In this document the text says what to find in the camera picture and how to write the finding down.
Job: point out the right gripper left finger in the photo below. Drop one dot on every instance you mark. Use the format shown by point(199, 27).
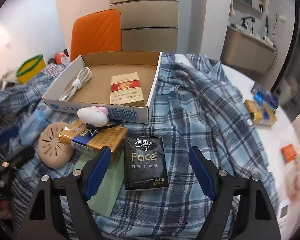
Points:
point(44, 216)

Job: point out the red gold cigarette pack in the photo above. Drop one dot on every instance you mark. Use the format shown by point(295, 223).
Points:
point(126, 90)

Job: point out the beige three-door refrigerator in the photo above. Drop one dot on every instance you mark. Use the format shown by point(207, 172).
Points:
point(150, 25)

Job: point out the orange quilted chair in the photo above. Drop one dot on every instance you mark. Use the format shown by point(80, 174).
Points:
point(97, 32)

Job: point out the blue gold cigarette pack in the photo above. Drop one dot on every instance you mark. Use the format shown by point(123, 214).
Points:
point(90, 140)

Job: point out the small orange box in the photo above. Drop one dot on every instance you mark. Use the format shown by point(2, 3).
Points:
point(289, 153)

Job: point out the gold blue pack on table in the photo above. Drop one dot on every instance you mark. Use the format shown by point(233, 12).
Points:
point(260, 114)

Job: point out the pill blister sheet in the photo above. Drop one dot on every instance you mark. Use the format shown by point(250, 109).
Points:
point(53, 69)

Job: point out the dark blue box on table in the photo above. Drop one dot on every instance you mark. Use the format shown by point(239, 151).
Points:
point(262, 96)

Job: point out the bathroom vanity cabinet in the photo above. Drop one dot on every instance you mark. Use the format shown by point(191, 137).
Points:
point(247, 51)

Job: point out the beige round vented disc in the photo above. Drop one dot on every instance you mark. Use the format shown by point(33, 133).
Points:
point(51, 151)

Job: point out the black faucet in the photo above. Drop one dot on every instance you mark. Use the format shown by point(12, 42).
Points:
point(244, 20)

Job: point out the white device on table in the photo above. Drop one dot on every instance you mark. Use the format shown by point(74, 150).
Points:
point(283, 210)

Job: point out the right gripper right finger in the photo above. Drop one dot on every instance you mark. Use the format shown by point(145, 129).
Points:
point(256, 218)

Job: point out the yellow bin green rim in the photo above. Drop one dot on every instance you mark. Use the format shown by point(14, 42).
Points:
point(30, 68)

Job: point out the green paper card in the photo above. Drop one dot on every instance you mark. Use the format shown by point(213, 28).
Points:
point(104, 201)

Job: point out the white pink plush toy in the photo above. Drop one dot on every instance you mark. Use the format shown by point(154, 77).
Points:
point(95, 116)

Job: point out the open cardboard box tray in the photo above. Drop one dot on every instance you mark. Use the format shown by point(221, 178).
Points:
point(96, 92)

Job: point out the black Face tissue pack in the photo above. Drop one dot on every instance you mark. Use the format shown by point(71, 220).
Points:
point(145, 164)

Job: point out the plastic bag with cup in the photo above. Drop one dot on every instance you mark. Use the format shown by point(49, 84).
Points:
point(292, 178)

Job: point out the blue plaid shirt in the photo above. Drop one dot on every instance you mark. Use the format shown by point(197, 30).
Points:
point(195, 104)

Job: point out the red plastic bag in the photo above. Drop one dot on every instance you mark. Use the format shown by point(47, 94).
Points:
point(58, 57)

